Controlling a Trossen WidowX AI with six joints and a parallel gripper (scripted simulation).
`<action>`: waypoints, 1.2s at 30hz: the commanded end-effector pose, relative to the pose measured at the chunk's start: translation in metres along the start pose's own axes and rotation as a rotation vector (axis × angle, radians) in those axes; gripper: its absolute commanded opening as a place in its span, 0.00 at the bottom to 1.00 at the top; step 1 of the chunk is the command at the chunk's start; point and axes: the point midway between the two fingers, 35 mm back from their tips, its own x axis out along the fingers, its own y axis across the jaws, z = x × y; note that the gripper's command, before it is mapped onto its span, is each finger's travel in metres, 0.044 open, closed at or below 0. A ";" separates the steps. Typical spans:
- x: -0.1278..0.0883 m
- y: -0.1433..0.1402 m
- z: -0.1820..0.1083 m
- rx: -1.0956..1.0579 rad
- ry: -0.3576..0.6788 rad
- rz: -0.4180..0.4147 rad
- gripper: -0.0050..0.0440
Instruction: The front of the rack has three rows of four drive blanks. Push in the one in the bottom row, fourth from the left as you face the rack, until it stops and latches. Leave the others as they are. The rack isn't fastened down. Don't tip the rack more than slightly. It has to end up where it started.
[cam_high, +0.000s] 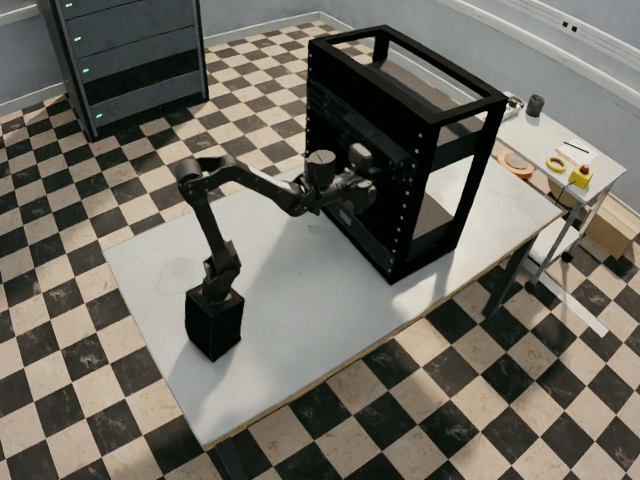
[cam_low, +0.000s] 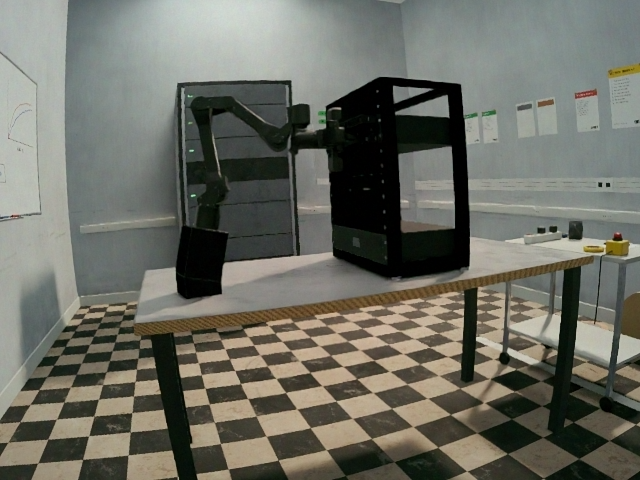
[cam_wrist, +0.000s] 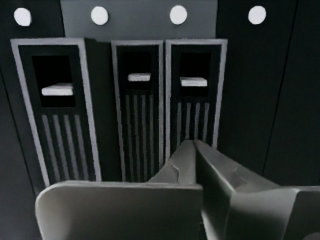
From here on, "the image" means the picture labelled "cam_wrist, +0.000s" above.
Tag black server rack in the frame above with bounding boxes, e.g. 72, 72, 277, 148
0, 0, 320, 240

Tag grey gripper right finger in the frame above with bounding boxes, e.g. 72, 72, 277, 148
192, 140, 320, 240

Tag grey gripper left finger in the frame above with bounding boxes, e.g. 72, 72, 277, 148
35, 140, 203, 240

